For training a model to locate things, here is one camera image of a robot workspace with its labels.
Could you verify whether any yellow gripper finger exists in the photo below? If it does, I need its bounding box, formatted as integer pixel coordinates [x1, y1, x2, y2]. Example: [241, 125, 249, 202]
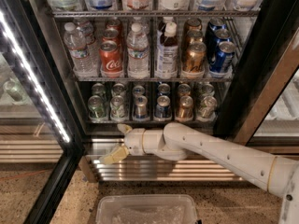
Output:
[99, 145, 129, 165]
[117, 124, 133, 134]

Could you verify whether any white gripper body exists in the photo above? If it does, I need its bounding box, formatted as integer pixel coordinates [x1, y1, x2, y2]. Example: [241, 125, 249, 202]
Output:
[124, 128, 144, 156]

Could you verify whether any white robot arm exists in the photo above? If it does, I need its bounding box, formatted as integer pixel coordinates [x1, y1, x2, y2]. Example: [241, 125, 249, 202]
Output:
[100, 122, 299, 224]

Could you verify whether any white green can front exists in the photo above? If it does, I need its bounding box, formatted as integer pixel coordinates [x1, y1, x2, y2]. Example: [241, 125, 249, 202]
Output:
[110, 95, 127, 119]

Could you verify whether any white green can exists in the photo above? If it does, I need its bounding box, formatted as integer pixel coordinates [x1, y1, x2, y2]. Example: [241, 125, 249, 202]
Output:
[111, 83, 126, 97]
[110, 95, 127, 119]

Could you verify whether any blue silver can front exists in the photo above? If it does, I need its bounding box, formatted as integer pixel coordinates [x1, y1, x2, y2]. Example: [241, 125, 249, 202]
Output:
[134, 95, 148, 119]

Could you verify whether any blue silver can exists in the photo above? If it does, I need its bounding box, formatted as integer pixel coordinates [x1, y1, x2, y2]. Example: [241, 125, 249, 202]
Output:
[132, 85, 146, 97]
[134, 95, 148, 119]

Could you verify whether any white green can rear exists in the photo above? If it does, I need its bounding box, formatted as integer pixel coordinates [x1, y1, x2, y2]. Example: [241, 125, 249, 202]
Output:
[111, 83, 126, 97]

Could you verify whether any dark blue can front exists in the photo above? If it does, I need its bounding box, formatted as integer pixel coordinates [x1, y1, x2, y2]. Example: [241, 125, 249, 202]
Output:
[155, 95, 171, 119]

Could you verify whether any blue silver can rear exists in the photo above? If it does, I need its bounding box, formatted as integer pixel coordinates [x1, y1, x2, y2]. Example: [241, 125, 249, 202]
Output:
[132, 85, 146, 97]

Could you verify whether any gold can bottom front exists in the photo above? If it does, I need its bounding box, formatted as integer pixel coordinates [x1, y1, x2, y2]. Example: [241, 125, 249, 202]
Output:
[176, 95, 193, 120]

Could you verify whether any gold can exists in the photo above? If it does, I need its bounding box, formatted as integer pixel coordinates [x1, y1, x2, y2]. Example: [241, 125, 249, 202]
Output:
[183, 30, 204, 48]
[178, 83, 191, 97]
[176, 95, 193, 120]
[183, 42, 206, 74]
[184, 18, 202, 33]

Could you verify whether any gold can bottom rear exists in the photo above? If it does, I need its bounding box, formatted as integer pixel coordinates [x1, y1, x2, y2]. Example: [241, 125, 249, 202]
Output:
[178, 83, 191, 97]

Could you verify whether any red cola can front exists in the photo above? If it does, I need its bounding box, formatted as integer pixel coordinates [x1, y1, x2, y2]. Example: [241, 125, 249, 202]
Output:
[99, 40, 122, 77]

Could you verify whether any red cola can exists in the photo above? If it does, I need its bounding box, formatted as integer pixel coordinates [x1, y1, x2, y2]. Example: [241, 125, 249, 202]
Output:
[102, 28, 121, 46]
[106, 18, 122, 32]
[99, 40, 122, 77]

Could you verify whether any pale can bottom front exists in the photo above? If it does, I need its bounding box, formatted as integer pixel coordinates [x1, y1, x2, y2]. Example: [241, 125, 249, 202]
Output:
[197, 96, 218, 119]

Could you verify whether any pale can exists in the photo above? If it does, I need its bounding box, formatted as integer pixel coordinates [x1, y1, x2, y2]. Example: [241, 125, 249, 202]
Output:
[197, 96, 218, 119]
[197, 83, 215, 97]

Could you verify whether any glass fridge door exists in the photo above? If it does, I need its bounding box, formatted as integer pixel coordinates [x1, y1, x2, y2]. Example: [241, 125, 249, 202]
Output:
[0, 0, 83, 224]

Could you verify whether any pale can bottom rear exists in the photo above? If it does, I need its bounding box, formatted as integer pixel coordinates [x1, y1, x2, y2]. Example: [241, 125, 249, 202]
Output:
[197, 83, 215, 97]

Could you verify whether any red cola can middle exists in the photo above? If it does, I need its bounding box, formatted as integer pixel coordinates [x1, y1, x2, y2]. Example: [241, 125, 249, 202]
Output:
[102, 28, 121, 46]

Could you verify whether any gold can middle front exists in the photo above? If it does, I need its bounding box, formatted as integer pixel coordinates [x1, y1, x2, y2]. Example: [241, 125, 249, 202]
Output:
[183, 42, 206, 74]

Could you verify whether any red cola can rear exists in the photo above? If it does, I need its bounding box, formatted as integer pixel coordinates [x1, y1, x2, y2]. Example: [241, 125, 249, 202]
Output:
[106, 18, 122, 32]

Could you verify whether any blue can middle front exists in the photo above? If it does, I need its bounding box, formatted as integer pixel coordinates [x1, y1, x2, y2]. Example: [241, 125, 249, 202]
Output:
[209, 41, 235, 77]

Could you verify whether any gold can middle centre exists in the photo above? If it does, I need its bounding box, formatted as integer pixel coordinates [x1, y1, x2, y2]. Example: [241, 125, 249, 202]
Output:
[183, 30, 204, 48]

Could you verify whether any gold can middle rear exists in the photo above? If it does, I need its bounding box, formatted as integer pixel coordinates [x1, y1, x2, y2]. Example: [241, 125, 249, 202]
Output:
[184, 18, 202, 33]

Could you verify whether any blue can middle centre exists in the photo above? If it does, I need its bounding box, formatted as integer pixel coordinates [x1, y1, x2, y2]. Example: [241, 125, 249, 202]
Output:
[206, 28, 233, 61]

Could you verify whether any blue can middle rear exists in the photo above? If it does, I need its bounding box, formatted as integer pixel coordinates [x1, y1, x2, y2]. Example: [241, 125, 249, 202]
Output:
[206, 17, 226, 35]

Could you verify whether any clear plastic bin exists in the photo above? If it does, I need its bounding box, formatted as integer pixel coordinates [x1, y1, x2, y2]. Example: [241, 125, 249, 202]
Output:
[95, 194, 198, 224]

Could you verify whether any centre water bottle front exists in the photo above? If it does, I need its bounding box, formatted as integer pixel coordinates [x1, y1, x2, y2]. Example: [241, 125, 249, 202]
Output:
[126, 22, 150, 78]

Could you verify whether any water bottle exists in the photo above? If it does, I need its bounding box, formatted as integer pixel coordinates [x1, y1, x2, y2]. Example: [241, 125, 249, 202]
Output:
[126, 22, 150, 78]
[64, 22, 93, 73]
[74, 18, 99, 65]

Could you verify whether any brown tea bottle front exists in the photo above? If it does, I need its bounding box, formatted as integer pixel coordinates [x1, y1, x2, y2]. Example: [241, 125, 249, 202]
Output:
[156, 22, 178, 78]

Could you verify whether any brown tea bottle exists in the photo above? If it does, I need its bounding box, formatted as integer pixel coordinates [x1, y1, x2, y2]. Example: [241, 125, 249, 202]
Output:
[156, 22, 178, 78]
[157, 17, 177, 38]

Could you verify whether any front left water bottle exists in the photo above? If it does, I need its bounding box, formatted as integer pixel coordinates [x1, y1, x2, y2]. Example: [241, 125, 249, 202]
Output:
[64, 22, 93, 73]

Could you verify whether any brown tea bottle rear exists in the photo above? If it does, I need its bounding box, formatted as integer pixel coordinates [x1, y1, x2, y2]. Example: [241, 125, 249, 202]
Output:
[157, 17, 177, 38]

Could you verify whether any rear left water bottle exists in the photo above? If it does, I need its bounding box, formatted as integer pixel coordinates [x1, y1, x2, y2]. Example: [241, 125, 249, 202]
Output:
[74, 18, 99, 65]

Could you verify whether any white LED light strip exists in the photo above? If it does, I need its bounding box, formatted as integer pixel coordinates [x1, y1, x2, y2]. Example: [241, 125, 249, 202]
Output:
[0, 11, 71, 143]

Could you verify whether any middle wire shelf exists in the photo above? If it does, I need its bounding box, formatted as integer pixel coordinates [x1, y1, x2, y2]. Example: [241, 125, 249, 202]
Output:
[77, 77, 233, 82]

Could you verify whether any wire shelf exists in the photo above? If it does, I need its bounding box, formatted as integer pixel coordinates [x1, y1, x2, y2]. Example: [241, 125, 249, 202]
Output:
[50, 10, 259, 19]
[77, 77, 233, 82]

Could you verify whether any upper wire shelf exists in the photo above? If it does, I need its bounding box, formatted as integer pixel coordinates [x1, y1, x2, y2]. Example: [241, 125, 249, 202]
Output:
[50, 10, 259, 19]

